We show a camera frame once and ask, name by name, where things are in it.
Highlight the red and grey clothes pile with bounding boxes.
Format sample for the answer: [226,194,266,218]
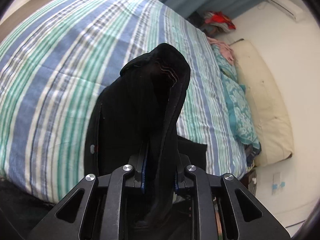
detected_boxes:
[200,11,236,35]

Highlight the cream padded headboard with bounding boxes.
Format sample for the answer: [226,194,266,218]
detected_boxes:
[231,39,295,166]

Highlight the teal floral pillow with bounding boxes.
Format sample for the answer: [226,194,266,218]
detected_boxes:
[212,46,260,148]

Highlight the pink cloth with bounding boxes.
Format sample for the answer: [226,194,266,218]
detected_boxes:
[207,37,234,65]

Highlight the black pants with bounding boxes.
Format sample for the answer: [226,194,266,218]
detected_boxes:
[84,43,207,239]

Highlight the white air conditioner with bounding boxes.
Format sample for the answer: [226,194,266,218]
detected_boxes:
[268,0,305,22]

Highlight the dark blue garment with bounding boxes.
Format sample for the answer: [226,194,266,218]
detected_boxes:
[244,144,261,167]

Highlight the striped blue green bedsheet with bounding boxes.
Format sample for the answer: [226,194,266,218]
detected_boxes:
[1,0,247,203]

